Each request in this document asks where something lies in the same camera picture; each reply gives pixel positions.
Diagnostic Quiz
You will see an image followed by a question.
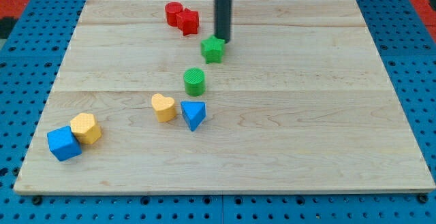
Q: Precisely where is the green cylinder block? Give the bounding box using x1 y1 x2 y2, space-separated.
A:
183 67 206 97

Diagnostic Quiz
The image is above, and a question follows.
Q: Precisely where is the red star block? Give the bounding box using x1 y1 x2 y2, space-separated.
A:
176 9 199 35

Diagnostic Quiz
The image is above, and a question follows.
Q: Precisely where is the green star block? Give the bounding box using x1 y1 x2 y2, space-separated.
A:
200 35 225 64

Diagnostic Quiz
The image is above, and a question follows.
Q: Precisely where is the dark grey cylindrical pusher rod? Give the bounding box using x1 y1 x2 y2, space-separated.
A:
214 0 233 43

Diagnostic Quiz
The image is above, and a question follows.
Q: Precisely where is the yellow hexagon block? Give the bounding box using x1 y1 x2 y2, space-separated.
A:
70 113 102 144

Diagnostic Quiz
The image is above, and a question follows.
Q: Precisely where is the blue triangle block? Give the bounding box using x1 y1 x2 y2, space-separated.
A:
181 101 206 131

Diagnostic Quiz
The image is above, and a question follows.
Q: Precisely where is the yellow heart block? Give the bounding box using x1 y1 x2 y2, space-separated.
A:
151 93 177 123

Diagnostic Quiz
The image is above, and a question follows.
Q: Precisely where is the blue cube block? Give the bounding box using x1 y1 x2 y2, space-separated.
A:
47 126 82 161

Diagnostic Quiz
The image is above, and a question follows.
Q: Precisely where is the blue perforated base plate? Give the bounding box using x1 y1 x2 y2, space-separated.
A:
1 0 435 223

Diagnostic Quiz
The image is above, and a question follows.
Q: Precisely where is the light wooden board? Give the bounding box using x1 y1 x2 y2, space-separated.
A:
14 0 435 195

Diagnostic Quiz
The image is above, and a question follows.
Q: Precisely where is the red cylinder block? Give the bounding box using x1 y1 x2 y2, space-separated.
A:
164 1 183 27

